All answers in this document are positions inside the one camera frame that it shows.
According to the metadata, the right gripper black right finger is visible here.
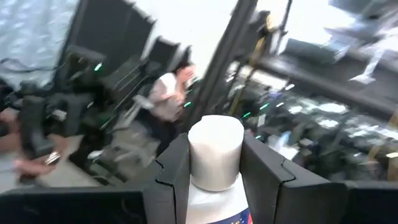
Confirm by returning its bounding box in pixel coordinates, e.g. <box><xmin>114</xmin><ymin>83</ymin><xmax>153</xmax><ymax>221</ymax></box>
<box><xmin>239</xmin><ymin>133</ymin><xmax>349</xmax><ymax>224</ymax></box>

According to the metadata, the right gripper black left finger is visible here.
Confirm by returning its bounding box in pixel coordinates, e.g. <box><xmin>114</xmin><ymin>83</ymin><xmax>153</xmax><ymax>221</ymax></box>
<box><xmin>143</xmin><ymin>133</ymin><xmax>192</xmax><ymax>224</ymax></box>

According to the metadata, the white plastic restorer bottle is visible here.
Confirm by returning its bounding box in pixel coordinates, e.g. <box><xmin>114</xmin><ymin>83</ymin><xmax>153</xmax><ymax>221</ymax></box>
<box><xmin>185</xmin><ymin>114</ymin><xmax>254</xmax><ymax>224</ymax></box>

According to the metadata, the person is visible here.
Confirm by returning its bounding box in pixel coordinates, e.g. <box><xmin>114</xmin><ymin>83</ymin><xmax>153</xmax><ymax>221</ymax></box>
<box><xmin>146</xmin><ymin>63</ymin><xmax>197</xmax><ymax>123</ymax></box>

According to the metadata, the person's hand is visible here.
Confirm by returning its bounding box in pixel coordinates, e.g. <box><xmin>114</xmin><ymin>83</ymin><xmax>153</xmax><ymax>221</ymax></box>
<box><xmin>0</xmin><ymin>108</ymin><xmax>65</xmax><ymax>179</ymax></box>

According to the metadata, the black teleoperation handle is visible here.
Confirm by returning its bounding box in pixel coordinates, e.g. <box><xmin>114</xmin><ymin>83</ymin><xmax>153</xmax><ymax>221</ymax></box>
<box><xmin>18</xmin><ymin>46</ymin><xmax>108</xmax><ymax>158</ymax></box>

